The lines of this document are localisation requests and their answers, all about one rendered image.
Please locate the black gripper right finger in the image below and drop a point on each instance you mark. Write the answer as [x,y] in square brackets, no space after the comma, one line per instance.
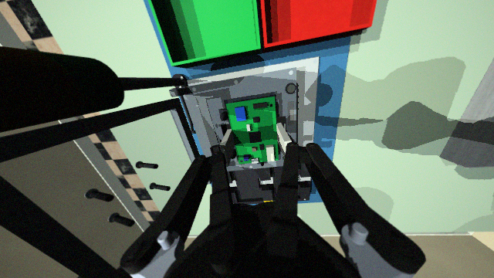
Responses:
[370,243]

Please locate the green open-top bin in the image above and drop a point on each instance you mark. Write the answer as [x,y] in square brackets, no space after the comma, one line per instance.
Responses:
[199,32]

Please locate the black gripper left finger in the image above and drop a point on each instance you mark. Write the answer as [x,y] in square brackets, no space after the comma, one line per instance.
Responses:
[163,241]

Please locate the green circuit board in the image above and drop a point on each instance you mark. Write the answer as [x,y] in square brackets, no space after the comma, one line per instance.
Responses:
[253,124]

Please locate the red open-top bin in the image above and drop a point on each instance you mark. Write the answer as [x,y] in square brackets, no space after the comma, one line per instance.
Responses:
[291,23]

